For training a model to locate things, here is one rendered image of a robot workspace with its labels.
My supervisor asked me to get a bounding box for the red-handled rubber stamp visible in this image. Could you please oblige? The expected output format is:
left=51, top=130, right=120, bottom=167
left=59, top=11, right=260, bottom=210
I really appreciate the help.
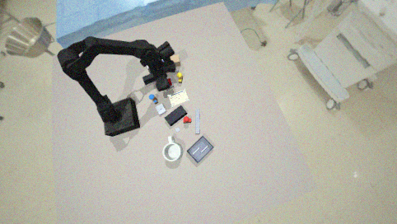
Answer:
left=183, top=116, right=191, bottom=124

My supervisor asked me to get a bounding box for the white mug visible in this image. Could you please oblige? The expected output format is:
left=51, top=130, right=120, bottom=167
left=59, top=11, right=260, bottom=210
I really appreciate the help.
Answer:
left=163, top=137, right=183, bottom=161

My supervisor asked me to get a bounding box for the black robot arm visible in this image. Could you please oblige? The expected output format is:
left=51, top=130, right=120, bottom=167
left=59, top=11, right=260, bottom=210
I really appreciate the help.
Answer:
left=57, top=36, right=175, bottom=124

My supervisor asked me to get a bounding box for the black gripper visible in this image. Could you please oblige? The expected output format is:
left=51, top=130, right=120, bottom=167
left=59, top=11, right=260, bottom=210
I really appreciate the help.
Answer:
left=149, top=65, right=170, bottom=91

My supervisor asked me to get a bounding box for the yellow rubber stamp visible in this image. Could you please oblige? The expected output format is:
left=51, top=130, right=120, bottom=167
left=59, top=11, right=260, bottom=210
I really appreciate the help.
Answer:
left=176, top=72, right=183, bottom=83

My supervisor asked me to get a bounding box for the rubber stamp with blue knob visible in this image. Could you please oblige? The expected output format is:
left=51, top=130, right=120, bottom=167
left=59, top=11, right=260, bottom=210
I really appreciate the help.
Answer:
left=149, top=94, right=158, bottom=104

